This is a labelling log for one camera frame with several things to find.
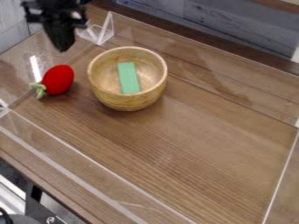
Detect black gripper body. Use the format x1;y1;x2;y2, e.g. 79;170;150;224
22;0;91;28

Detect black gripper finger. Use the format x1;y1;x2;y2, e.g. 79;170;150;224
42;19;75;52

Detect red plush strawberry toy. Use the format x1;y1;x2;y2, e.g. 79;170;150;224
31;65;75;99

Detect wooden bowl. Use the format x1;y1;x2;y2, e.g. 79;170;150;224
89;46;169;111

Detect green rectangular block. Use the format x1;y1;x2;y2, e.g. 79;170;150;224
117;62;141;94

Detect clear acrylic corner bracket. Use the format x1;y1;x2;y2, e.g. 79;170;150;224
77;11;115;46

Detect clear acrylic table wall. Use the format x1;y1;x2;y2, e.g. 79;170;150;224
0;107;196;224

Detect black table leg bracket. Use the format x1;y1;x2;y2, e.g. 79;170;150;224
25;184;67;224

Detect black cable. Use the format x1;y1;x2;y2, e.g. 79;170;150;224
0;206;15;224

